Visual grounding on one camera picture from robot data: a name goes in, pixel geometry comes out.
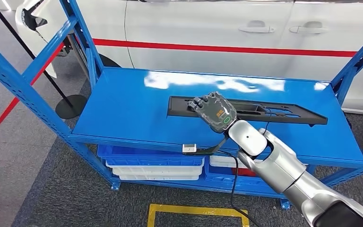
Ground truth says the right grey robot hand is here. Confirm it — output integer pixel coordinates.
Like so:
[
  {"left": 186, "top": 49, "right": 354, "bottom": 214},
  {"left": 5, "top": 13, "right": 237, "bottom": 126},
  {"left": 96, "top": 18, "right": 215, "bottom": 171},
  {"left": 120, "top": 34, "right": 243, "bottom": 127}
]
[{"left": 187, "top": 91, "right": 239, "bottom": 134}]

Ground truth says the black plastic panel part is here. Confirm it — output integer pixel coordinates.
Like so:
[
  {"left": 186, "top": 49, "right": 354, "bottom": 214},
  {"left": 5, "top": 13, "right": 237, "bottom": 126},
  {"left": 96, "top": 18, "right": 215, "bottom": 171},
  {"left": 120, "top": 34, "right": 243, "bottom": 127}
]
[{"left": 167, "top": 95, "right": 328, "bottom": 128}]

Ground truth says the blue metal shelf rack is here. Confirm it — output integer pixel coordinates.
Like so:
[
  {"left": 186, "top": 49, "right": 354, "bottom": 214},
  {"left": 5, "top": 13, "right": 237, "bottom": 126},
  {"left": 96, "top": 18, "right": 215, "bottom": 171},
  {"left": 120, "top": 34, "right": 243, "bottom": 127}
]
[{"left": 0, "top": 0, "right": 363, "bottom": 210}]

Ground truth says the white plastic crate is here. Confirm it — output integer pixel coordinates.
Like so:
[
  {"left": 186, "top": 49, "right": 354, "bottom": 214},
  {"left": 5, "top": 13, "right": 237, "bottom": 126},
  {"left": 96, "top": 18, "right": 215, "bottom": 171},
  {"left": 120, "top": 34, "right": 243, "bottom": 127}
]
[
  {"left": 105, "top": 158, "right": 205, "bottom": 177},
  {"left": 119, "top": 174, "right": 200, "bottom": 182},
  {"left": 209, "top": 156, "right": 265, "bottom": 169}
]

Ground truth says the blue plastic crate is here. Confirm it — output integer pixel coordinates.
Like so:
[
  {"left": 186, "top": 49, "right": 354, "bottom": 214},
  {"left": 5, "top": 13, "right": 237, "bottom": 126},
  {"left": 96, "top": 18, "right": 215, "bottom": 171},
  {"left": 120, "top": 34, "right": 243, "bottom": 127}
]
[
  {"left": 204, "top": 157, "right": 284, "bottom": 192},
  {"left": 97, "top": 144, "right": 205, "bottom": 166}
]

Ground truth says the red item in crate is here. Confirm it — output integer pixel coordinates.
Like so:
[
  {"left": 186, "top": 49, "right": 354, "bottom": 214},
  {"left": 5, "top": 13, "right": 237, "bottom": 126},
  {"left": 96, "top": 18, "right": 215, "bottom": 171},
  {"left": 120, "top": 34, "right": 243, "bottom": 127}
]
[{"left": 231, "top": 167, "right": 258, "bottom": 178}]

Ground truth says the white car with red stripe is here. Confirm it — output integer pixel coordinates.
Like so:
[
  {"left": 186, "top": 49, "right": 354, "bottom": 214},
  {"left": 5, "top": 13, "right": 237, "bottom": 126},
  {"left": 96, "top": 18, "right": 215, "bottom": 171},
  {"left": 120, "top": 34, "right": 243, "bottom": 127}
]
[{"left": 15, "top": 0, "right": 363, "bottom": 116}]

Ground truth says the grey aluminium profile bar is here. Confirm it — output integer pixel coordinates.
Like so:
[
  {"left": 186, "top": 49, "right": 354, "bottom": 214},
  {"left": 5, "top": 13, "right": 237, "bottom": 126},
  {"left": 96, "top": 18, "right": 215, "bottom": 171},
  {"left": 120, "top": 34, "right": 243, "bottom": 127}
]
[{"left": 67, "top": 34, "right": 90, "bottom": 79}]

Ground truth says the red floor tape line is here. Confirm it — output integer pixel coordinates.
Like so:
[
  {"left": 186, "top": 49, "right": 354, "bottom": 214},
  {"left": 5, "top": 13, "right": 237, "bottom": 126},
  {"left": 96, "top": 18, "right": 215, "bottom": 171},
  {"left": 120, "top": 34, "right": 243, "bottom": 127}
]
[{"left": 0, "top": 42, "right": 66, "bottom": 147}]

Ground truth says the black camera bracket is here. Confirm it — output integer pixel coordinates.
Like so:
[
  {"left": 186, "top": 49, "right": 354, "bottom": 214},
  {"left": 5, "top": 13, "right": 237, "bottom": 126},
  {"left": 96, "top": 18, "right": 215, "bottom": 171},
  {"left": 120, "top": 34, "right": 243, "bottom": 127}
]
[{"left": 183, "top": 133, "right": 231, "bottom": 157}]

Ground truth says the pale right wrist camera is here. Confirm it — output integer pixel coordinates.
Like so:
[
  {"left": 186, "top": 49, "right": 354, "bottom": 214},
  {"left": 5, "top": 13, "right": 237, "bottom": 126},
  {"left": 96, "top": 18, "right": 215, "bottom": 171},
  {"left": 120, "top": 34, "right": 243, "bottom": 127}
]
[{"left": 182, "top": 143, "right": 198, "bottom": 154}]

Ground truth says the thin black wire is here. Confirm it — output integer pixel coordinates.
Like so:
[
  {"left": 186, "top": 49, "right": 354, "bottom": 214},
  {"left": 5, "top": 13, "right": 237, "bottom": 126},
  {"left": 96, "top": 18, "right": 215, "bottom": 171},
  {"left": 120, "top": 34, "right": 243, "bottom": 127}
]
[{"left": 261, "top": 107, "right": 273, "bottom": 136}]

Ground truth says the thick black cable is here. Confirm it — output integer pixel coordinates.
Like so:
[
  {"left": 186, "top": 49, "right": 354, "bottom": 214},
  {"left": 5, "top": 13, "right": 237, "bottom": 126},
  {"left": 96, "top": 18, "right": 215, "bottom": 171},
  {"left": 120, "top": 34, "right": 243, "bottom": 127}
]
[{"left": 216, "top": 149, "right": 261, "bottom": 227}]

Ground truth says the black stanchion post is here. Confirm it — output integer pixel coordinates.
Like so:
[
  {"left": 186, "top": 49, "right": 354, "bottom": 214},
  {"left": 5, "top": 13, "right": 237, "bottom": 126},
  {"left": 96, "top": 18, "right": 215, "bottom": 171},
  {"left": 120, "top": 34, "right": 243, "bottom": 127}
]
[{"left": 0, "top": 0, "right": 88, "bottom": 120}]

